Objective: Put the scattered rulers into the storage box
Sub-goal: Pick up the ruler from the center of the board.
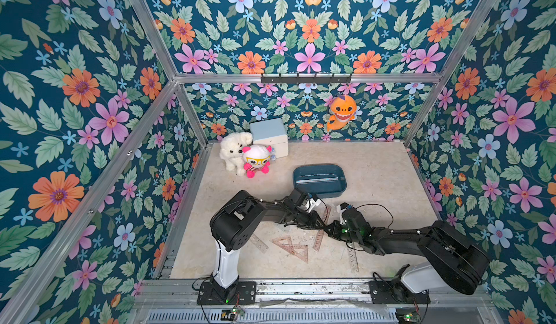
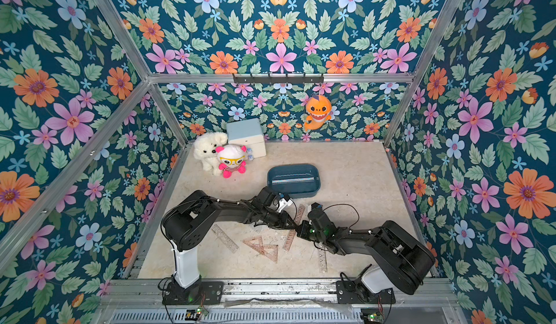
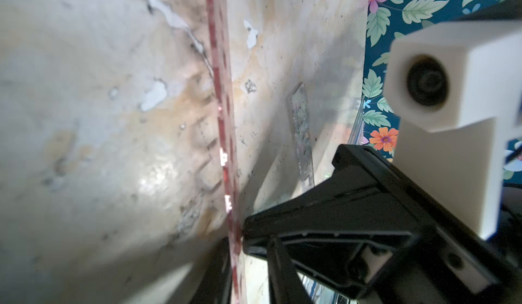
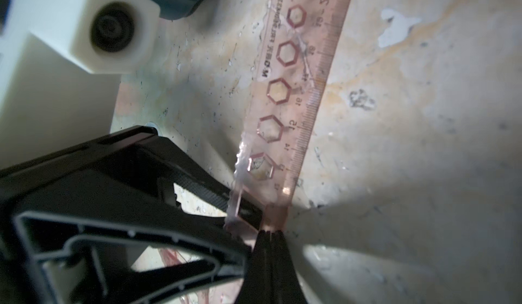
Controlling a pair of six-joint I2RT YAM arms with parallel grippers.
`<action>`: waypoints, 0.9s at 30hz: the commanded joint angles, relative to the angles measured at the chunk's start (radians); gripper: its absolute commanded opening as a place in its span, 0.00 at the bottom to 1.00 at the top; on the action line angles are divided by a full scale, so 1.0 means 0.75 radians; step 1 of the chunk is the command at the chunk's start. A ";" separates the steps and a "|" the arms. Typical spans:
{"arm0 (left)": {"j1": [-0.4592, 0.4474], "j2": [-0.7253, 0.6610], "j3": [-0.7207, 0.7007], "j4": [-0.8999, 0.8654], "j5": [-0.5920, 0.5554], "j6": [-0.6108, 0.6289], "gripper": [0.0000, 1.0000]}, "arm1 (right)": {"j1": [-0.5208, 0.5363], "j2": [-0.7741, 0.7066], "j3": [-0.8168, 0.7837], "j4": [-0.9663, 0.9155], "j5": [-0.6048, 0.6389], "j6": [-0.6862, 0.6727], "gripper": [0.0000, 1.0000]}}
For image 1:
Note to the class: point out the white fluffy plush dog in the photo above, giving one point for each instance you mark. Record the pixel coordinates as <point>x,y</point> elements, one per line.
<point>231,151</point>

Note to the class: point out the pink small triangle square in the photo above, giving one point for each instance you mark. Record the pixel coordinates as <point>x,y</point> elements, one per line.
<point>300,251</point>

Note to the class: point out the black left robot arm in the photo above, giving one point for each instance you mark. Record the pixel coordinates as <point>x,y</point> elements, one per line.
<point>234,224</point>

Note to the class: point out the orange shark plush toy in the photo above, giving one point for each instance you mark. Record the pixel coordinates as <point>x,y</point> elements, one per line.
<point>343,110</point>

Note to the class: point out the clear stencil ruler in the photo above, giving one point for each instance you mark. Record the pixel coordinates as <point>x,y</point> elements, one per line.
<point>352,256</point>

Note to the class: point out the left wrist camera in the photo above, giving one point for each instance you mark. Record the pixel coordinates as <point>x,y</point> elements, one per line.
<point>305,202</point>

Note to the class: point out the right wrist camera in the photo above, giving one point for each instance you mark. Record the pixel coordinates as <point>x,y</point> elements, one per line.
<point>351,216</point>

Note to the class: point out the pink white plush doll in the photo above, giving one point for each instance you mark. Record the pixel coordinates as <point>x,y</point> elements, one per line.
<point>256,158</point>

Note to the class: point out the pink triangle set square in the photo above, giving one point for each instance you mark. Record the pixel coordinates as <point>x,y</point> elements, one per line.
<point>285,243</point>

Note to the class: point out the white blue storage box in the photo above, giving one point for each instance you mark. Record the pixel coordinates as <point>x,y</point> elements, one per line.
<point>271,133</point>

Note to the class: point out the black wall hook rail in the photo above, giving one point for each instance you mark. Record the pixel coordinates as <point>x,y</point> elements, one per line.
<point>319,79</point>

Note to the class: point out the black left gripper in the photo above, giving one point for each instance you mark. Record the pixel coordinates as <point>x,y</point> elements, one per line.
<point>312,217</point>

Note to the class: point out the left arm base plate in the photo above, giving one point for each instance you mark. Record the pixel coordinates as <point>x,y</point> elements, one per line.
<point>239,293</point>

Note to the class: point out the clear short ruler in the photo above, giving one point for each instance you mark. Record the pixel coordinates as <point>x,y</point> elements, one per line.
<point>258,243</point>

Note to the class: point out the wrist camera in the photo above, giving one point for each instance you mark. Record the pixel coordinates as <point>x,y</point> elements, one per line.
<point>351,216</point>
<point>305,202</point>

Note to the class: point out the teal plastic storage box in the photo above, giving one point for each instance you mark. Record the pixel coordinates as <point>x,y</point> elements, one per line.
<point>323,180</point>

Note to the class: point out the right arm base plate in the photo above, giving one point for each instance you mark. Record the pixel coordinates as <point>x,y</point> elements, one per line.
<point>394,293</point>

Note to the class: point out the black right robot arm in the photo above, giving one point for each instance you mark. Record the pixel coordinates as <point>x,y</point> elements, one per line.
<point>459,262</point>

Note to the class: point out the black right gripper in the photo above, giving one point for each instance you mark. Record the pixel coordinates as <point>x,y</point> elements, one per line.
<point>334,230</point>

